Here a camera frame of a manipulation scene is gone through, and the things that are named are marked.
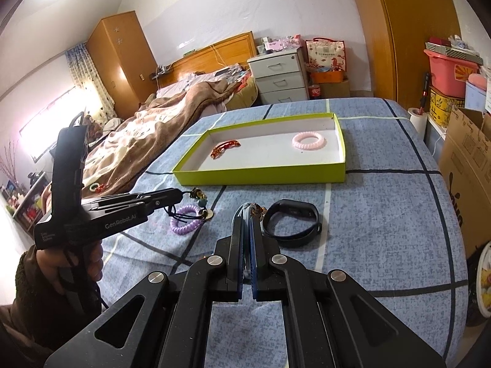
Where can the pink plastic bin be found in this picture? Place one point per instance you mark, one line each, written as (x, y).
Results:
(448, 73)

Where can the cluttered low shelf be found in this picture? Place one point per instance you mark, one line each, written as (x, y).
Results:
(23, 203)

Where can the black smart band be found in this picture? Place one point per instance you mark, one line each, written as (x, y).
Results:
(295, 239)

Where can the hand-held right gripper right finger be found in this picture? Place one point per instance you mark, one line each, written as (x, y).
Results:
(254, 245)

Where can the round white-rimmed basin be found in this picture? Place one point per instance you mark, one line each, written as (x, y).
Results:
(484, 276)

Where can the pink clutter on nightstand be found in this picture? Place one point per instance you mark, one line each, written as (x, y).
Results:
(280, 44)

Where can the small wooden wardrobe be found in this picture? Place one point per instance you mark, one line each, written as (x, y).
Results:
(119, 57)

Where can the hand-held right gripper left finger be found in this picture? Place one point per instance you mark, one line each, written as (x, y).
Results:
(241, 276)

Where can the floral curtain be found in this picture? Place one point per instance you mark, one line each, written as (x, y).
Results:
(90, 80)

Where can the person's left forearm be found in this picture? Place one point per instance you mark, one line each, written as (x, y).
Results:
(27, 314)

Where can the white drawer nightstand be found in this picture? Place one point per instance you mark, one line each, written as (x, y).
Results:
(280, 76)

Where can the red patterned gift bag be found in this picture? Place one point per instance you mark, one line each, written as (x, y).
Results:
(326, 55)

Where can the yellow floral box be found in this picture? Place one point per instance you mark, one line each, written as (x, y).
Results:
(445, 105)

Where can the person's left hand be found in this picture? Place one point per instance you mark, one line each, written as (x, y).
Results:
(96, 260)

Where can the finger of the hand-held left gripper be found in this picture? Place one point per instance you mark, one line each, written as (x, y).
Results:
(122, 200)
(165, 198)

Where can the white paper roll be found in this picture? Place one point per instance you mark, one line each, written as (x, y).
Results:
(417, 122)

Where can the large wooden wardrobe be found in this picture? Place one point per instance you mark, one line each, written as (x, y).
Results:
(402, 27)

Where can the blue checked bed sheet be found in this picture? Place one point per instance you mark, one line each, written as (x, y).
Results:
(383, 218)

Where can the red black stick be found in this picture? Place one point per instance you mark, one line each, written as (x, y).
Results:
(424, 92)

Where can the light blue box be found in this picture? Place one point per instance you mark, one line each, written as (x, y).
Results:
(475, 96)

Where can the large cardboard box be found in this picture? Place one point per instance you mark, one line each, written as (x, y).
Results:
(464, 161)

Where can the wooden bed headboard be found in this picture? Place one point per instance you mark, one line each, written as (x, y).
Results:
(226, 51)

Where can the green cardboard tray box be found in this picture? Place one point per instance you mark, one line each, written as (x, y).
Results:
(261, 174)

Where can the brown fleece blanket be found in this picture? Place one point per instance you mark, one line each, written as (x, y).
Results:
(153, 134)

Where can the orange box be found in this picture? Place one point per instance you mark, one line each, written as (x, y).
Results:
(326, 76)

